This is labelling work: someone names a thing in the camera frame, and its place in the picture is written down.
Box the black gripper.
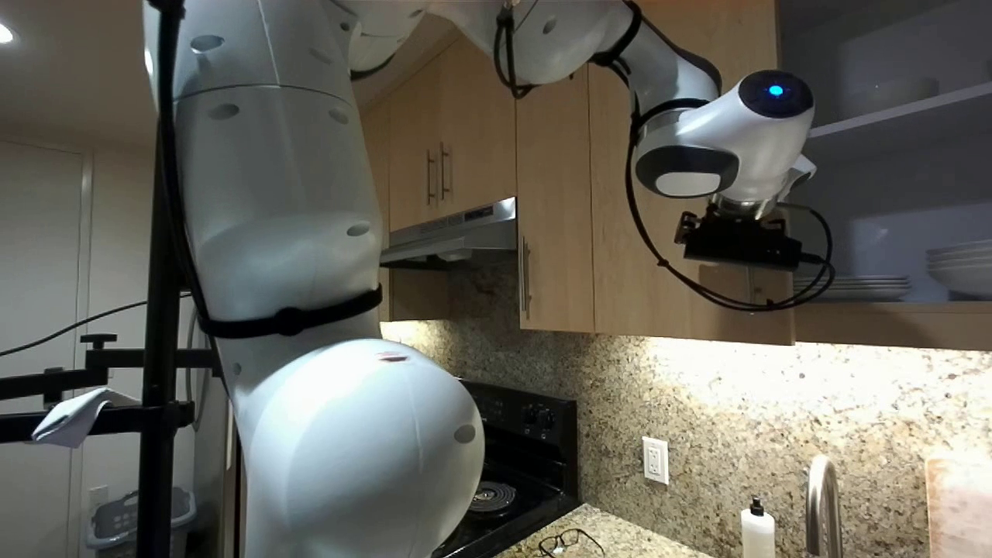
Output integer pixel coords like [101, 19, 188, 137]
[675, 200, 793, 243]

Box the wide wooden cabinet door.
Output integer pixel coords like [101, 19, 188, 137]
[587, 0, 799, 347]

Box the white cabinet shelf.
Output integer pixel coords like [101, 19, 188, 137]
[806, 78, 992, 142]

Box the narrow wooden cabinet door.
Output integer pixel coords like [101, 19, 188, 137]
[512, 72, 598, 333]

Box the small wooden cabinet door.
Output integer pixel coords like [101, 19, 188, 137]
[436, 34, 521, 224]
[389, 57, 441, 232]

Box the wooden corner cabinet unit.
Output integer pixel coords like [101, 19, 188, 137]
[356, 86, 396, 322]

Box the white plate stack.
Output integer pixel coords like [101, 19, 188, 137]
[818, 271, 916, 306]

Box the shallow white bowl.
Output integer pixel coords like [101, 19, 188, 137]
[835, 75, 945, 117]

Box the white dish stack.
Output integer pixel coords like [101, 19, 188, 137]
[925, 239, 992, 304]

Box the stainless steel range hood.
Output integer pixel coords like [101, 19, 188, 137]
[378, 196, 521, 271]

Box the steel kitchen faucet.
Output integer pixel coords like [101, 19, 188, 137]
[803, 451, 850, 558]

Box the black stove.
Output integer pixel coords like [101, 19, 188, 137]
[458, 379, 582, 558]

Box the white soap bottle black cap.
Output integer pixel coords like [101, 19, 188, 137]
[739, 494, 781, 558]

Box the pale wooden cutting board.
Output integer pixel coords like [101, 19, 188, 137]
[925, 451, 992, 558]

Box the round stove burner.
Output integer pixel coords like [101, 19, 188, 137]
[476, 477, 521, 520]

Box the white paper note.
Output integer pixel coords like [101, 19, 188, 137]
[27, 385, 139, 449]

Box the grey laundry basket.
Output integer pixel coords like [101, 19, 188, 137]
[87, 482, 199, 550]

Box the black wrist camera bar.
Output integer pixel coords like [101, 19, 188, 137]
[678, 226, 808, 271]

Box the white wall outlet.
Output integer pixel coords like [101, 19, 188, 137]
[643, 435, 673, 489]

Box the black metal camera stand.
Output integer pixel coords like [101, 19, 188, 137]
[0, 66, 224, 558]

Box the thin black wall cable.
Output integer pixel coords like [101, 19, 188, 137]
[0, 298, 153, 358]

